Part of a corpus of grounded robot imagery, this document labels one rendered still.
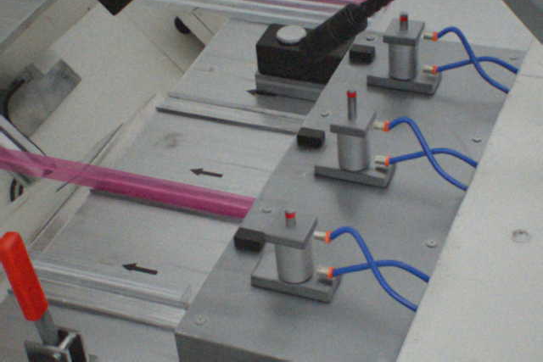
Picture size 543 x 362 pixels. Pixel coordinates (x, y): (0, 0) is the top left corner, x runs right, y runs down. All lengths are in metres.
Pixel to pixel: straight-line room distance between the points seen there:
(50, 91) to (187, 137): 1.31
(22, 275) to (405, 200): 0.24
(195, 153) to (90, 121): 1.35
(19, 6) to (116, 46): 1.25
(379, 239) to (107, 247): 0.21
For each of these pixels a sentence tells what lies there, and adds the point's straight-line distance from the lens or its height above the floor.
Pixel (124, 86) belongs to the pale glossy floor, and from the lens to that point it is 2.34.
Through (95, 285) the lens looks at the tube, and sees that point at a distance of 0.77.
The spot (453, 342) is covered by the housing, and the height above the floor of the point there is 1.28.
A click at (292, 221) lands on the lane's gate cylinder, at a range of 0.67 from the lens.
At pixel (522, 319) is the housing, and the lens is 0.65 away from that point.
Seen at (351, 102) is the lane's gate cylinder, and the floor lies 1.23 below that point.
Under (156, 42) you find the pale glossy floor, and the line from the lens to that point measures 2.45.
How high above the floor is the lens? 1.68
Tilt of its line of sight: 42 degrees down
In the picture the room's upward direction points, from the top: 58 degrees clockwise
